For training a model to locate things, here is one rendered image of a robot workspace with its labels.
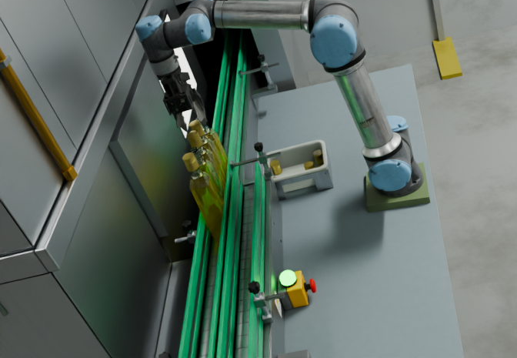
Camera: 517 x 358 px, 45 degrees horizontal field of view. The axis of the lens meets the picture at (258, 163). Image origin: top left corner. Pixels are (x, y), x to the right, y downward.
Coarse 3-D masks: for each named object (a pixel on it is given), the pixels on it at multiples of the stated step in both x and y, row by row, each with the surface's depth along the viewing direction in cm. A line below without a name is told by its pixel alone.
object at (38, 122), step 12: (0, 48) 117; (0, 60) 117; (12, 72) 119; (12, 84) 120; (24, 96) 122; (24, 108) 123; (36, 120) 125; (48, 132) 127; (48, 144) 128; (60, 156) 130; (72, 168) 132
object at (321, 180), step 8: (328, 160) 213; (328, 168) 206; (296, 176) 207; (304, 176) 206; (312, 176) 206; (320, 176) 206; (328, 176) 206; (280, 184) 208; (288, 184) 208; (296, 184) 208; (304, 184) 208; (312, 184) 208; (320, 184) 208; (328, 184) 208; (280, 192) 210; (288, 192) 210; (296, 192) 210; (304, 192) 210
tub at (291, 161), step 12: (300, 144) 219; (312, 144) 218; (324, 144) 214; (276, 156) 221; (288, 156) 221; (300, 156) 220; (312, 156) 220; (324, 156) 208; (288, 168) 222; (300, 168) 220; (324, 168) 204; (276, 180) 207
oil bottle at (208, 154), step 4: (204, 152) 185; (208, 152) 186; (204, 156) 184; (208, 156) 185; (212, 156) 188; (212, 160) 186; (212, 164) 186; (216, 164) 190; (216, 168) 189; (216, 172) 187; (220, 172) 192; (220, 176) 191; (220, 180) 189; (224, 180) 194; (224, 184) 193; (224, 188) 192
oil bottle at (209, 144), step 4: (208, 140) 191; (204, 144) 189; (208, 144) 189; (212, 144) 191; (204, 148) 189; (208, 148) 189; (212, 148) 190; (216, 148) 194; (212, 152) 190; (216, 152) 193; (216, 156) 192; (216, 160) 191; (220, 160) 195; (220, 164) 194; (220, 168) 193; (224, 168) 198; (224, 172) 196; (224, 176) 195
